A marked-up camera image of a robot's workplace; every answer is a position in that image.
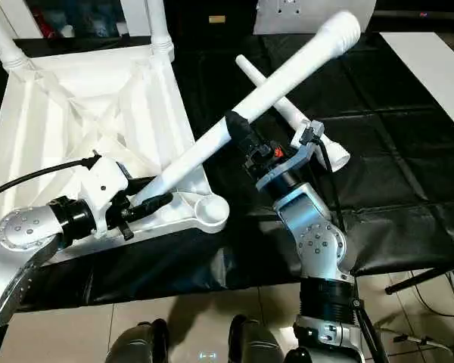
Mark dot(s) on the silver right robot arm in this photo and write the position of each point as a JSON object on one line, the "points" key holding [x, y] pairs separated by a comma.
{"points": [[314, 234]]}

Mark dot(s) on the white plastic table leg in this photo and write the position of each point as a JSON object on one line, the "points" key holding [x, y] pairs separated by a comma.
{"points": [[4, 38], [287, 76], [159, 26], [295, 117]]}

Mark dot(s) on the white plastic table top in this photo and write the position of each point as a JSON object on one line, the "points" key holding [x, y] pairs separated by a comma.
{"points": [[83, 121]]}

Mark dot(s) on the black right robot foot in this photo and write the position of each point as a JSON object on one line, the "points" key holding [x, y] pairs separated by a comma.
{"points": [[250, 342]]}

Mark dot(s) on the black box with yellow label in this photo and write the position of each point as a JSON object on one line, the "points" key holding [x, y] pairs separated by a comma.
{"points": [[212, 19]]}

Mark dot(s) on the black metal table leg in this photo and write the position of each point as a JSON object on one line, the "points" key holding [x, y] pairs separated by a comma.
{"points": [[424, 276]]}

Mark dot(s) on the white cabinet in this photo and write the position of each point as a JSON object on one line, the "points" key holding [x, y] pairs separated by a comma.
{"points": [[19, 15]]}

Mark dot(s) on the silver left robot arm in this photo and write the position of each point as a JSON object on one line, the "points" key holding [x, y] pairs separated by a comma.
{"points": [[15, 242]]}

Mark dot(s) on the white flat board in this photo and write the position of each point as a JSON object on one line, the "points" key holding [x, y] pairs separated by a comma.
{"points": [[431, 76]]}

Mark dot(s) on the black robot foot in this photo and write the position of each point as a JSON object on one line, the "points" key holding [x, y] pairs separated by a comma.
{"points": [[250, 342], [140, 344]]}

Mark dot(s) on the black left robot foot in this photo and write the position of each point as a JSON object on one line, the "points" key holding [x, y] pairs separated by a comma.
{"points": [[140, 344]]}

